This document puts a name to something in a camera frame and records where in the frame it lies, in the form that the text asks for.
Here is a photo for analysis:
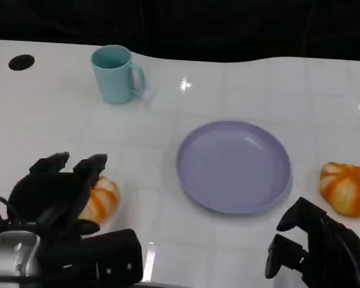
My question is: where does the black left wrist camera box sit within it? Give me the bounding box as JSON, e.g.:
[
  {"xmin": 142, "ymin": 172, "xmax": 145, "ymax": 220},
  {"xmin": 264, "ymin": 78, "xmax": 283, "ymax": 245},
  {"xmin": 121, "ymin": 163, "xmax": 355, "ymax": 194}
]
[{"xmin": 37, "ymin": 228, "xmax": 143, "ymax": 284}]

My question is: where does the lilac plate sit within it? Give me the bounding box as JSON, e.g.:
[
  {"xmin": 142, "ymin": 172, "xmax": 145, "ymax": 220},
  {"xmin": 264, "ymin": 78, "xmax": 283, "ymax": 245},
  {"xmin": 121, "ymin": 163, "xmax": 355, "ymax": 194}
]
[{"xmin": 176, "ymin": 120, "xmax": 292, "ymax": 215}]

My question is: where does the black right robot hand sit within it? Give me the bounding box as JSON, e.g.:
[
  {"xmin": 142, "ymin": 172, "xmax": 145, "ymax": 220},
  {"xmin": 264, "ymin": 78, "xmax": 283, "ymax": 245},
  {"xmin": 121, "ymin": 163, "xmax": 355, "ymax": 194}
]
[{"xmin": 264, "ymin": 197, "xmax": 360, "ymax": 288}]

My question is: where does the black table cable hole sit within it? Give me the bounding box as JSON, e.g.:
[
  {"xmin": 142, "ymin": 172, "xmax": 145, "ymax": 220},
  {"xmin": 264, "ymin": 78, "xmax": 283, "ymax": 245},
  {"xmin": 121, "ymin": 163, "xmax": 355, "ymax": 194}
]
[{"xmin": 8, "ymin": 54, "xmax": 36, "ymax": 71}]

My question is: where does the pale green mug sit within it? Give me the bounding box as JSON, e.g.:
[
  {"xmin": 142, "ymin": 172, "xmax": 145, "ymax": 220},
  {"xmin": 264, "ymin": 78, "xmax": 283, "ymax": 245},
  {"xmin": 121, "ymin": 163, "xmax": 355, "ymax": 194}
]
[{"xmin": 91, "ymin": 44, "xmax": 146, "ymax": 105}]

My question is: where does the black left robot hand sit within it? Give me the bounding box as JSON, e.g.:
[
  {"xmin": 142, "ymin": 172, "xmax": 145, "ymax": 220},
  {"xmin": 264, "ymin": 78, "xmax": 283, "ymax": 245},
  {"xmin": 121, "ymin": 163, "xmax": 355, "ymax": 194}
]
[{"xmin": 7, "ymin": 151, "xmax": 108, "ymax": 241}]

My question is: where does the orange and white bread roll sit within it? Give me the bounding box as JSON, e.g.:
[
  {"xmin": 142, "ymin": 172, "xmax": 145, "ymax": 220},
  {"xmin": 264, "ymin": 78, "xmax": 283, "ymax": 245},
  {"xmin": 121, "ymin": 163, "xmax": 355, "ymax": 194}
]
[
  {"xmin": 77, "ymin": 175, "xmax": 121, "ymax": 223},
  {"xmin": 319, "ymin": 161, "xmax": 360, "ymax": 217}
]

